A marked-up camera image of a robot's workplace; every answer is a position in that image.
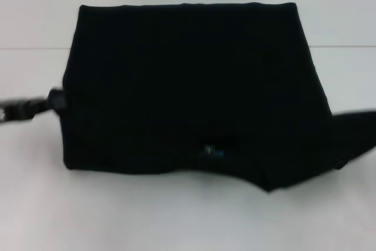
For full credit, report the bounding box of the black T-shirt with FREE print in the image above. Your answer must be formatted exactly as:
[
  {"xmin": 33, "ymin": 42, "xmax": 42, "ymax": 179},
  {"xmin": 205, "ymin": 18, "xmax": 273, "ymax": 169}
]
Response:
[{"xmin": 58, "ymin": 1, "xmax": 376, "ymax": 194}]

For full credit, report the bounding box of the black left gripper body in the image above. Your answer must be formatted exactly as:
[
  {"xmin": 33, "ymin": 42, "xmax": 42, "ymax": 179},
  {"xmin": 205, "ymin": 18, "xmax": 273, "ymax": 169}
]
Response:
[{"xmin": 0, "ymin": 98, "xmax": 23, "ymax": 126}]

